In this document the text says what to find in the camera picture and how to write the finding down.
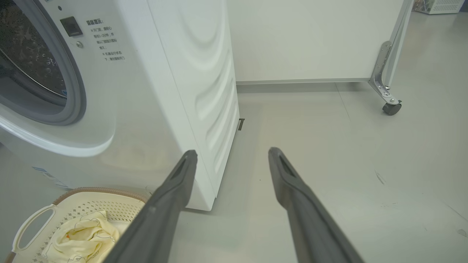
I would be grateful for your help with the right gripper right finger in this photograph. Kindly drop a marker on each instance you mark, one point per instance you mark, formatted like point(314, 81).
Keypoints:
point(310, 226)

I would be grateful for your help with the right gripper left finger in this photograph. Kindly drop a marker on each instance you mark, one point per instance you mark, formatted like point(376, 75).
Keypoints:
point(161, 219)

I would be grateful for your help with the cream printed garment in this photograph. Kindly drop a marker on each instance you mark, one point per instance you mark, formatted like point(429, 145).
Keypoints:
point(84, 237)

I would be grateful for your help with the white front-load washing machine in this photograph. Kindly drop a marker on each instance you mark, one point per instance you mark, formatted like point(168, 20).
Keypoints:
point(146, 109)

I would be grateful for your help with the black door lock socket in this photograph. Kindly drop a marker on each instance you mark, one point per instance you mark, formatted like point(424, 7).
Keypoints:
point(71, 26)

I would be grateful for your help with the steel washing machine drum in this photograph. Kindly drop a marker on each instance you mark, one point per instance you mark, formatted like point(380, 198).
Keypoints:
point(25, 47)

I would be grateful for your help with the blue energy label sticker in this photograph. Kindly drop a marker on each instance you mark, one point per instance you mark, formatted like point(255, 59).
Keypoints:
point(49, 177)

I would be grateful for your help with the cream perforated laundry basket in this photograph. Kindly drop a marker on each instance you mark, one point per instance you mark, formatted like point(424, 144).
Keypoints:
point(40, 223)

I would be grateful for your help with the metal partition leg with caster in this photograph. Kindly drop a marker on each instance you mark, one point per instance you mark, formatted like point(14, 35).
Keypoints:
point(382, 65)

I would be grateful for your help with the white partition panel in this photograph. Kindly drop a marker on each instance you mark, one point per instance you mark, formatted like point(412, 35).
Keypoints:
point(310, 36)

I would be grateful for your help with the white perforated crate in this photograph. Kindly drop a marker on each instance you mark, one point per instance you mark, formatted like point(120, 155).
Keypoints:
point(438, 5)

